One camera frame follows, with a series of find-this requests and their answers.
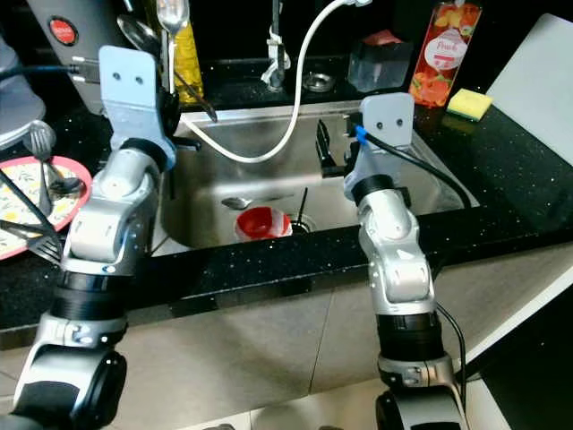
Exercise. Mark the large steel spoon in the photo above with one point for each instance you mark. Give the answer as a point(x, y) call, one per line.
point(172, 13)
point(139, 34)

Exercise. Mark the yellow dish soap bottle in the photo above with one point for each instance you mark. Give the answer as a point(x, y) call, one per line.
point(190, 63)

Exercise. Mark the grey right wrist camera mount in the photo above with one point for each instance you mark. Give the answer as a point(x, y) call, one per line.
point(389, 116)

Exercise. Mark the stainless steel sink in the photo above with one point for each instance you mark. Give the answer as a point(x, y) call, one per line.
point(277, 179)

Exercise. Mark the grey thermos with red logo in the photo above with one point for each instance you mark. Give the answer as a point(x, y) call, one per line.
point(54, 36)

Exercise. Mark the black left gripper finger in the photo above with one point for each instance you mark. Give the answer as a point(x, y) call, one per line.
point(195, 98)

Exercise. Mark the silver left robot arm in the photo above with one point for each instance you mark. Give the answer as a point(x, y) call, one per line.
point(116, 233)

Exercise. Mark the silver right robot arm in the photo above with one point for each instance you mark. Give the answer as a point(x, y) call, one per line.
point(389, 242)

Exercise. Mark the chrome faucet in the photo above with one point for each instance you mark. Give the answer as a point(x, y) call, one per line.
point(276, 54)

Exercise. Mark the yellow sponge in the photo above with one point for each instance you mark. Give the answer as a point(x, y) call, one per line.
point(470, 105)

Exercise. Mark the floral plate with pink rim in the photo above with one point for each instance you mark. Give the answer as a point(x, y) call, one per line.
point(27, 202)

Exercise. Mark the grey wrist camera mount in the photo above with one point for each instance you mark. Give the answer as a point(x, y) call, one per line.
point(130, 90)
point(389, 116)

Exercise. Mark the red peach soap bottle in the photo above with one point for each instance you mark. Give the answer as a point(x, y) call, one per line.
point(443, 54)

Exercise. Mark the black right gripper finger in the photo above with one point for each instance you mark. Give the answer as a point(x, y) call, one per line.
point(324, 143)
point(329, 168)

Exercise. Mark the red bowl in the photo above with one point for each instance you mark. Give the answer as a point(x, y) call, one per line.
point(261, 224)

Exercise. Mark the white cutting board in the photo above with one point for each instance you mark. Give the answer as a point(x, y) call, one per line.
point(537, 81)

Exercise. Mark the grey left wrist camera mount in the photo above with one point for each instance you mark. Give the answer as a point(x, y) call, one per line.
point(130, 90)

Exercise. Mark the clear dispenser with red top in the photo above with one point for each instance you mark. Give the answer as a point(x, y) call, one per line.
point(376, 67)

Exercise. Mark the thin black stick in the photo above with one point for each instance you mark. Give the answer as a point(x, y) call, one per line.
point(303, 204)

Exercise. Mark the round metal counter cap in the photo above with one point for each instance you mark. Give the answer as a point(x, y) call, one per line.
point(320, 82)

